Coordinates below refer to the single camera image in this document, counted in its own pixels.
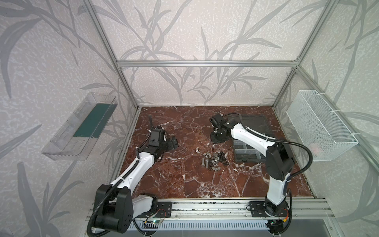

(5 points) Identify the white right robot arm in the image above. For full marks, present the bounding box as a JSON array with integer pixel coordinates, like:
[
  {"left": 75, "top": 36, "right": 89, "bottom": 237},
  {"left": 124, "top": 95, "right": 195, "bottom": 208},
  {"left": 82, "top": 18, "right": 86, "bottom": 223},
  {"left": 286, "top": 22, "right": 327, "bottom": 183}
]
[{"left": 210, "top": 113, "right": 313, "bottom": 217}]

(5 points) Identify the pink object in basket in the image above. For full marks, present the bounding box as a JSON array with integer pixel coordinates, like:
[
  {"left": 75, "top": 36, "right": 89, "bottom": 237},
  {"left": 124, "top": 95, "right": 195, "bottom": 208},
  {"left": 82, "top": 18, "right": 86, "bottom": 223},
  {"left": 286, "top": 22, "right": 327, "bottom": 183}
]
[{"left": 310, "top": 142, "right": 324, "bottom": 156}]

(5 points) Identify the aluminium rear crossbar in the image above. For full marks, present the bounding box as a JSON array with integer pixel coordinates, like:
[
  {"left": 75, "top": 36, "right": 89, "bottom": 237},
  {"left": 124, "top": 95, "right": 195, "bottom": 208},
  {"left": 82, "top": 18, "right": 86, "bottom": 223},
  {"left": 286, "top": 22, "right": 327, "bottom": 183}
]
[{"left": 116, "top": 60, "right": 297, "bottom": 68}]

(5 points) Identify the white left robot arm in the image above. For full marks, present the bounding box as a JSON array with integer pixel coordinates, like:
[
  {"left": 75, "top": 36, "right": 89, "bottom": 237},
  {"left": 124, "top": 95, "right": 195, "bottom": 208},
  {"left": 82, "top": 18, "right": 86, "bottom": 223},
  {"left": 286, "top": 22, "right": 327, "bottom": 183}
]
[{"left": 86, "top": 126, "right": 178, "bottom": 237}]

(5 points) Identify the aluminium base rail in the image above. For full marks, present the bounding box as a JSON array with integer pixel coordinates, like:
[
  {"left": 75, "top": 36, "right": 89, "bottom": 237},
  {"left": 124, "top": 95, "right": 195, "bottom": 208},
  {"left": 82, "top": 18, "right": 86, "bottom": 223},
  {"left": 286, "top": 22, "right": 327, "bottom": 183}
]
[{"left": 130, "top": 197, "right": 335, "bottom": 220}]

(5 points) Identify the white wire mesh basket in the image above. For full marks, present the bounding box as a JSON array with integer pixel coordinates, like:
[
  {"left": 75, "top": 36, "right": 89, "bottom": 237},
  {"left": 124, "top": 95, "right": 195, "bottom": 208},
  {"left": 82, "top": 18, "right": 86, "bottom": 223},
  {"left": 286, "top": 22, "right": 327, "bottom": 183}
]
[{"left": 286, "top": 90, "right": 359, "bottom": 162}]

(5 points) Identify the clear wall shelf green bottom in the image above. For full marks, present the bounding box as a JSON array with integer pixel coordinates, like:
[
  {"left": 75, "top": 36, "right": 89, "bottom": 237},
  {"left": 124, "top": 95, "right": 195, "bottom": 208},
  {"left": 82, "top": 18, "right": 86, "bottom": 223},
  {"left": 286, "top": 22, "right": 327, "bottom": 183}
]
[{"left": 41, "top": 92, "right": 118, "bottom": 161}]

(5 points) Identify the pile of screws and nuts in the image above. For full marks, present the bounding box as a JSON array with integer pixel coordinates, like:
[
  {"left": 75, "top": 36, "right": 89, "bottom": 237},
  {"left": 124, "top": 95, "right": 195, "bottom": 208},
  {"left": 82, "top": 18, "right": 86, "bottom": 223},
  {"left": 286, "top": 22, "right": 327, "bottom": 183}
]
[{"left": 195, "top": 147, "right": 230, "bottom": 172}]

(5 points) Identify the clear plastic organizer box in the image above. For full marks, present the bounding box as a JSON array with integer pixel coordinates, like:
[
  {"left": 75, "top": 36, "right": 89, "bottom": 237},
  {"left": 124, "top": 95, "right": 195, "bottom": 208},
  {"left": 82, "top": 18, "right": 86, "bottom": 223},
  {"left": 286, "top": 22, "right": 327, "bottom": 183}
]
[{"left": 227, "top": 117, "right": 281, "bottom": 163}]

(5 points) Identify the aluminium frame post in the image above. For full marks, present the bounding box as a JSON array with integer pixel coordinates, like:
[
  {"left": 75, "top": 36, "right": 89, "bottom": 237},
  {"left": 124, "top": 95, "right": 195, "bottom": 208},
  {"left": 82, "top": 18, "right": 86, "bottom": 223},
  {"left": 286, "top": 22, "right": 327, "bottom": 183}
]
[{"left": 272, "top": 0, "right": 339, "bottom": 108}]

